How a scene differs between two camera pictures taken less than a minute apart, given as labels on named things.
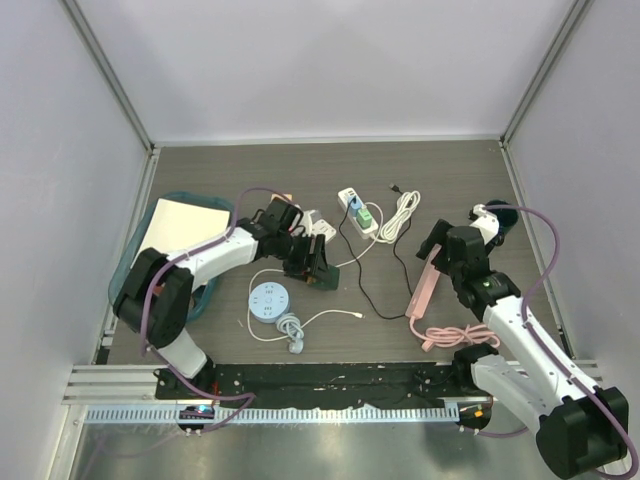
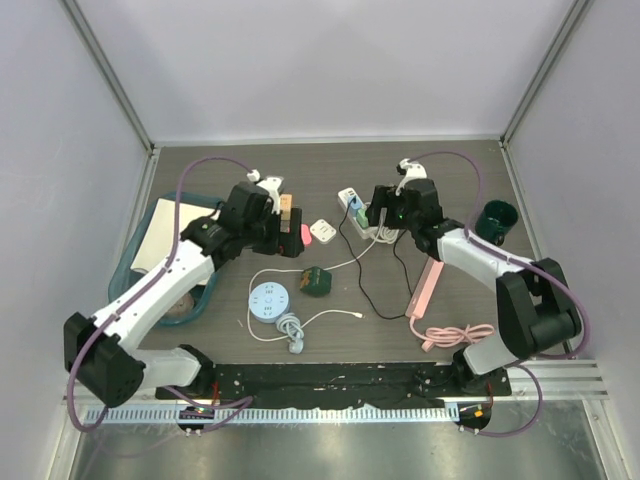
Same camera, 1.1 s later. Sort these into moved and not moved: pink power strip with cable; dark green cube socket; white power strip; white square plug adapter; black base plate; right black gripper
Moved: dark green cube socket; right black gripper
Not moved: white power strip; pink power strip with cable; white square plug adapter; black base plate
